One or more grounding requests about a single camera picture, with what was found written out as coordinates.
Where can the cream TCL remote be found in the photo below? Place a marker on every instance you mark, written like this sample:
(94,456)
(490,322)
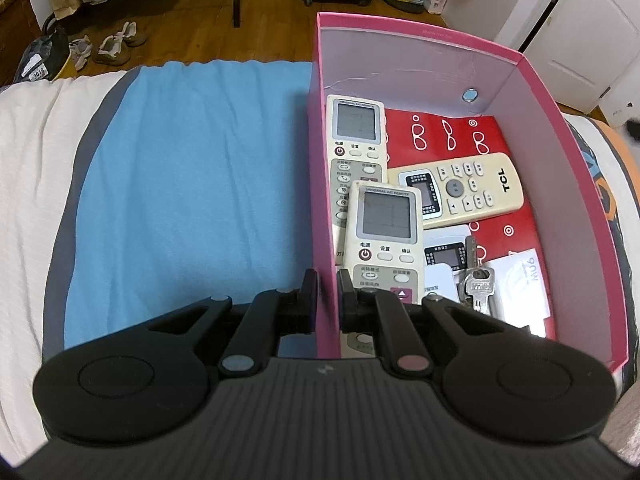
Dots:
(462,190)

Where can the striped patterned bed sheet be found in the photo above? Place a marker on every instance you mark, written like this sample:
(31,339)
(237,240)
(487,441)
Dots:
(148,220)

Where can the red and white booklet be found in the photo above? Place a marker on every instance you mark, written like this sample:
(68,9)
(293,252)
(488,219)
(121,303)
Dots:
(380,223)

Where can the wooden nightstand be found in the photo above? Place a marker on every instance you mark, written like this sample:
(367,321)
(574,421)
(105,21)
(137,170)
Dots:
(18,28)

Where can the white door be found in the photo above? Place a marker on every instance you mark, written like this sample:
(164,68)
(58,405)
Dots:
(583,47)

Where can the white air conditioner remote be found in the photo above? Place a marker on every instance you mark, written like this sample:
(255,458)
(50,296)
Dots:
(382,248)

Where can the white sneaker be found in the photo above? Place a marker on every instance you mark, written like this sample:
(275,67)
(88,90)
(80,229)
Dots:
(132,35)
(112,51)

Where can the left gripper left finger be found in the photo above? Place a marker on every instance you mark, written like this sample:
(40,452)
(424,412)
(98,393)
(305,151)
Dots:
(297,308)

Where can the silver keys in box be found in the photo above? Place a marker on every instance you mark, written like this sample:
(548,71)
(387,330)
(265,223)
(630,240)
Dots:
(477,284)

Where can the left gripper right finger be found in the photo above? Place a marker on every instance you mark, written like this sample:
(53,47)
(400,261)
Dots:
(356,306)

